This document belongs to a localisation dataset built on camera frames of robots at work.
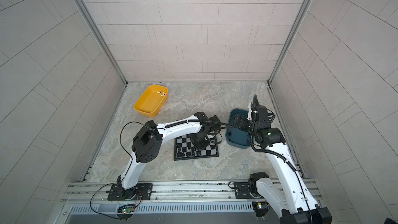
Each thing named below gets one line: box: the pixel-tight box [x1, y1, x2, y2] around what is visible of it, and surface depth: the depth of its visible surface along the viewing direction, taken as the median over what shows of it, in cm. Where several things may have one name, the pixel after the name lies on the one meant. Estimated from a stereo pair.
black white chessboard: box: [174, 134, 220, 161], surface depth 83 cm
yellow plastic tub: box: [133, 84, 169, 118], surface depth 105 cm
